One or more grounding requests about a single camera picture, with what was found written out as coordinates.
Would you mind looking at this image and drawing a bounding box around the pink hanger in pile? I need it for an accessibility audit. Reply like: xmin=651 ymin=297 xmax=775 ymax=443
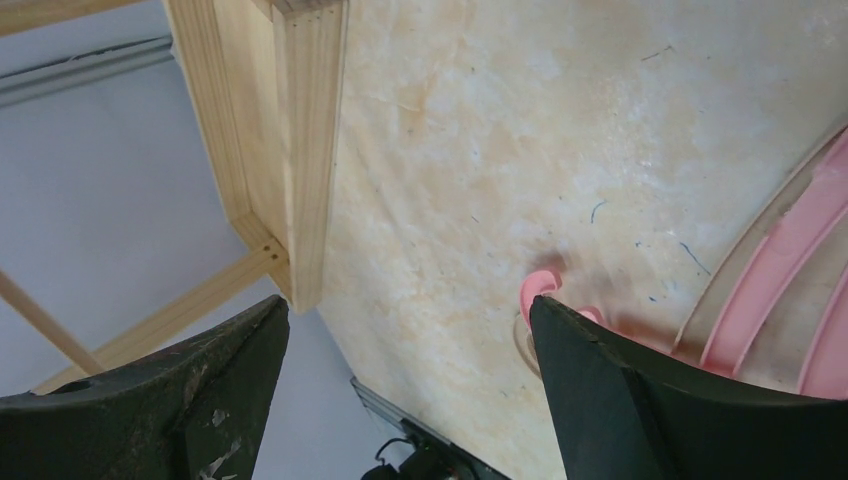
xmin=518 ymin=125 xmax=848 ymax=401

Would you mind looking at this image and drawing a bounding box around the beige hanger pile front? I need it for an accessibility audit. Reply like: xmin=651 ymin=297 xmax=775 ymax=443
xmin=670 ymin=115 xmax=848 ymax=392

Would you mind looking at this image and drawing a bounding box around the beige hanger with left hook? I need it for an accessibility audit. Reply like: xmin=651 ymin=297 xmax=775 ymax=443
xmin=512 ymin=313 xmax=542 ymax=380

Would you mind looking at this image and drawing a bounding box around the aluminium rail frame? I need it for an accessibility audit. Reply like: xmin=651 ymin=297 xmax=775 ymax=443
xmin=1 ymin=35 xmax=174 ymax=108

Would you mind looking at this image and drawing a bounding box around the wooden hanger rack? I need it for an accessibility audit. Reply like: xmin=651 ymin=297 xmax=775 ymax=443
xmin=37 ymin=1 xmax=348 ymax=394

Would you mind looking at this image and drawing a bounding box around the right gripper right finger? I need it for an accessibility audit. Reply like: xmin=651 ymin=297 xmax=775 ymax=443
xmin=529 ymin=296 xmax=847 ymax=479

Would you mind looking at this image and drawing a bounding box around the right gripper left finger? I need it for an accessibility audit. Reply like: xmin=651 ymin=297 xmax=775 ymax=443
xmin=1 ymin=295 xmax=290 ymax=479

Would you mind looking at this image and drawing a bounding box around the black base bar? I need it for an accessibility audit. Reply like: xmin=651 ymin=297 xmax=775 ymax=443
xmin=351 ymin=377 xmax=511 ymax=480

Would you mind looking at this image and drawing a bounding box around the beige plastic hanger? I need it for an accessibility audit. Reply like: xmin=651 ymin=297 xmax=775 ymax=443
xmin=1 ymin=272 xmax=105 ymax=376

